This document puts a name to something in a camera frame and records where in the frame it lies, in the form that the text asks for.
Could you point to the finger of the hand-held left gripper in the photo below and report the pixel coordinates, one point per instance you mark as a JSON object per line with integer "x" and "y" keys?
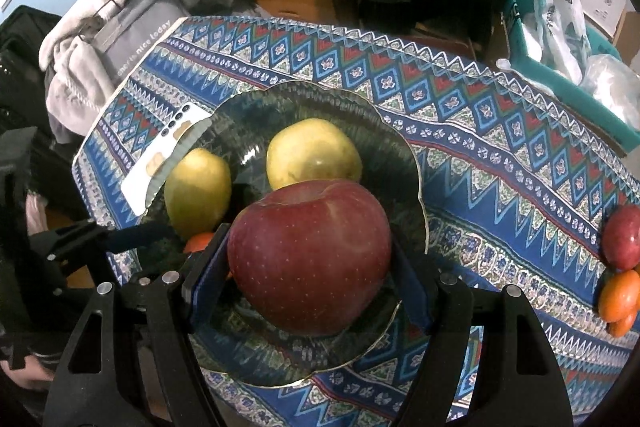
{"x": 140, "y": 237}

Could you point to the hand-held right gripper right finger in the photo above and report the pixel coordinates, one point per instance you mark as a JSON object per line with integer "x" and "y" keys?
{"x": 412, "y": 292}

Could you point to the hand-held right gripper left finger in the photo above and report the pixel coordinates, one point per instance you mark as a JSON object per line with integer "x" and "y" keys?
{"x": 212, "y": 277}

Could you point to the small orange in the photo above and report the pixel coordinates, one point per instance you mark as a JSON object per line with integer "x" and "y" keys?
{"x": 624, "y": 326}
{"x": 199, "y": 243}

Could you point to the yellow-green apple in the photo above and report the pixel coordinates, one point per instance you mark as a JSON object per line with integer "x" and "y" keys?
{"x": 197, "y": 192}
{"x": 312, "y": 154}

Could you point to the dark red apple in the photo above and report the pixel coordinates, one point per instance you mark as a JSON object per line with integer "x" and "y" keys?
{"x": 310, "y": 257}

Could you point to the dark glass bowl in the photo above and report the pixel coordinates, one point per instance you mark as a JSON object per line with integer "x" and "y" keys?
{"x": 240, "y": 137}

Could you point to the large orange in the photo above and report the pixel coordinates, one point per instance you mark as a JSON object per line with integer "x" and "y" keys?
{"x": 620, "y": 297}

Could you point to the bright red apple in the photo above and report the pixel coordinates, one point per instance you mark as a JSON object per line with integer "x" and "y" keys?
{"x": 624, "y": 237}

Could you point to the person's left hand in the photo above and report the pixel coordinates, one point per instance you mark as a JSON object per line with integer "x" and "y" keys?
{"x": 30, "y": 374}

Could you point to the blue patterned tablecloth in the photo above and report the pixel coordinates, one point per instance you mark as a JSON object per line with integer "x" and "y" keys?
{"x": 500, "y": 167}

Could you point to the light grey blanket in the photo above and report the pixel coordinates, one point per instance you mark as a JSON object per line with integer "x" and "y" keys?
{"x": 75, "y": 57}

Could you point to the grey printed bag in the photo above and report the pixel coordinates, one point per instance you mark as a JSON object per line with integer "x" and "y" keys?
{"x": 140, "y": 37}

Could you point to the black suitcase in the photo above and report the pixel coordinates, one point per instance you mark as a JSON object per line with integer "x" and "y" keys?
{"x": 25, "y": 62}

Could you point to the teal box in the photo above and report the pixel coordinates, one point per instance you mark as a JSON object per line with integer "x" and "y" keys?
{"x": 575, "y": 99}

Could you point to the wooden drawer box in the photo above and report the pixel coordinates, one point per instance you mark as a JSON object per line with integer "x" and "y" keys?
{"x": 295, "y": 4}

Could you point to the clear plastic bag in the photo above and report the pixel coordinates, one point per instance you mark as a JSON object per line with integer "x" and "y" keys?
{"x": 612, "y": 89}

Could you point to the brown cardboard box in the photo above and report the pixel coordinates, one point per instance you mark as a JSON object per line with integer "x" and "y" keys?
{"x": 627, "y": 32}

